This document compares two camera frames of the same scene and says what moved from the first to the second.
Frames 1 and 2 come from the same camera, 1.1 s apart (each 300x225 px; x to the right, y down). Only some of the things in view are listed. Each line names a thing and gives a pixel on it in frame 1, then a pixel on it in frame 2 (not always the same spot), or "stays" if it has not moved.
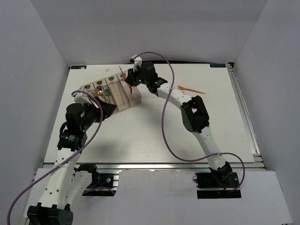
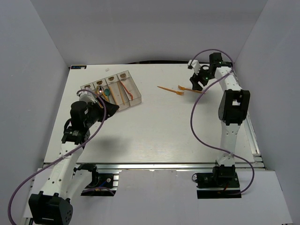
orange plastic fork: x=183 y=88 stays
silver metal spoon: x=100 y=89 stays
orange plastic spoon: x=105 y=97 stays
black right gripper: x=131 y=78 to x=194 y=79
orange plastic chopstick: x=113 y=95 stays
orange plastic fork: x=123 y=75 to x=126 y=90
